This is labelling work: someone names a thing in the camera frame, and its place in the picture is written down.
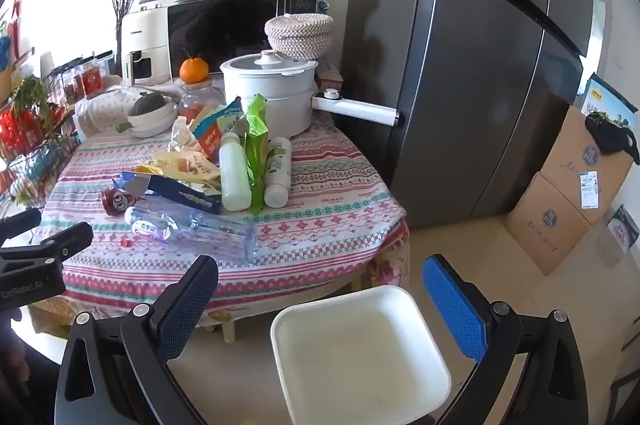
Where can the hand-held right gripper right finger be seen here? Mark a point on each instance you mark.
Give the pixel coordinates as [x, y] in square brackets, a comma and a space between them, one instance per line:
[455, 310]

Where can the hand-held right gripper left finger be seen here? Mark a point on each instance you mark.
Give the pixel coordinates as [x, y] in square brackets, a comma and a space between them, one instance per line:
[187, 307]

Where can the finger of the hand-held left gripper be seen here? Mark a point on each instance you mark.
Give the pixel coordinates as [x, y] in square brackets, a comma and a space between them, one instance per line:
[60, 242]
[22, 222]

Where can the red cartoon face bottle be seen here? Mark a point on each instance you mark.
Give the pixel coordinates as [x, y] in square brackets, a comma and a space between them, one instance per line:
[116, 201]

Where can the clear plastic water bottle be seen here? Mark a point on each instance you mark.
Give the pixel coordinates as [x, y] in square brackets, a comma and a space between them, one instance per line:
[200, 227]

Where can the white square waste bin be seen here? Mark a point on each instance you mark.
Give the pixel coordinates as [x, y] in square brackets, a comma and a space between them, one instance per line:
[360, 355]

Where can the blue snack packet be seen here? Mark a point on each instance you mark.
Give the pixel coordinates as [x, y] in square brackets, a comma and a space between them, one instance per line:
[175, 192]

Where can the plain white plastic bottle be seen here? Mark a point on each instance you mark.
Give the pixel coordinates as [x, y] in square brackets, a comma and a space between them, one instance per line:
[235, 175]

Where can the green snack wrapper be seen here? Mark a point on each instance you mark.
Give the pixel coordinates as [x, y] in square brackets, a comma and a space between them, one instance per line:
[256, 140]

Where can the white table leg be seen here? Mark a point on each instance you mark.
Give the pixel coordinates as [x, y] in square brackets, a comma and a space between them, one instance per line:
[228, 331]

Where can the plain cardboard box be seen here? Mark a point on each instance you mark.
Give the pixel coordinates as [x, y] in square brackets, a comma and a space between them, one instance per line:
[545, 225]

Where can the green potted plant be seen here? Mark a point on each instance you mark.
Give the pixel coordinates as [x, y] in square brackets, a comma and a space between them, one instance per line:
[32, 97]

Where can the white floral cloth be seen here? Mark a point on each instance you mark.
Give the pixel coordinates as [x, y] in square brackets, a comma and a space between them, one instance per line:
[100, 110]

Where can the yellow snack packet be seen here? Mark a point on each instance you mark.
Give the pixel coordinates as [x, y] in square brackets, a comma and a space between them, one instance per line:
[175, 165]

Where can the row of red spice jars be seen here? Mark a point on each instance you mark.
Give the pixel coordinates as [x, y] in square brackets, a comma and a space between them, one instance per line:
[85, 80]

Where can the white bottle green label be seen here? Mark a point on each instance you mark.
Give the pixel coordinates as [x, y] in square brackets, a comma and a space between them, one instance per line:
[277, 175]

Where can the white ceramic bowl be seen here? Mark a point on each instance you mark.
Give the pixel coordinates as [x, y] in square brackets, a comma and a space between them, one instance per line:
[160, 115]

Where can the crumpled white tissue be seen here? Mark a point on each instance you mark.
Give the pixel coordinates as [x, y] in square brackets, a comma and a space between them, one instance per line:
[182, 135]

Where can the dark green squash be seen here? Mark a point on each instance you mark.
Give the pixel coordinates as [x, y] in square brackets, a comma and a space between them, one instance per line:
[147, 103]

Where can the patterned striped tablecloth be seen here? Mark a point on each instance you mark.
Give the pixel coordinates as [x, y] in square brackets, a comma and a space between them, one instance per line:
[325, 205]

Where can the torn brown paper bag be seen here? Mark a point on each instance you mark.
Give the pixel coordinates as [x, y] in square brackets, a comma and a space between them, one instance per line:
[217, 130]

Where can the cardboard box with label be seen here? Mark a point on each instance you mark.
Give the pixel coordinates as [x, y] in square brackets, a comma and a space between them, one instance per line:
[575, 170]

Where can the printed flat packet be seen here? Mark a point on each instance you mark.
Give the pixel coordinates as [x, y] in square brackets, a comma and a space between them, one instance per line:
[622, 227]

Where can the clear glass jar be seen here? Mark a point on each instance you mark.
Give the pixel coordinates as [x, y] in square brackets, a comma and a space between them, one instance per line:
[197, 105]

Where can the large orange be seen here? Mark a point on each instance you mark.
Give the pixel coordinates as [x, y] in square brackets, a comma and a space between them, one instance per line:
[193, 70]

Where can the white air fryer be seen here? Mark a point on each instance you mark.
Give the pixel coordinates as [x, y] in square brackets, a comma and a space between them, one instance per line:
[142, 35]

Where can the white electric cooking pot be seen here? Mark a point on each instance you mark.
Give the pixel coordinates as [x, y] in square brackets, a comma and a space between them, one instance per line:
[270, 92]

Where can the black bag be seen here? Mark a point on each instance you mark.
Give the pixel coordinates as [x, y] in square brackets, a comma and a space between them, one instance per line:
[610, 137]

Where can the grey refrigerator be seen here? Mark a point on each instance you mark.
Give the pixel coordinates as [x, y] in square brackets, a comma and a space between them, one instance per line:
[475, 55]

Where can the blue printed box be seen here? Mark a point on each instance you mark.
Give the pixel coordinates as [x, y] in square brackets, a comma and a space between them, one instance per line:
[605, 97]

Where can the black door microwave oven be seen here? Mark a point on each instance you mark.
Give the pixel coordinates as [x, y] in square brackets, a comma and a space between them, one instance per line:
[220, 30]

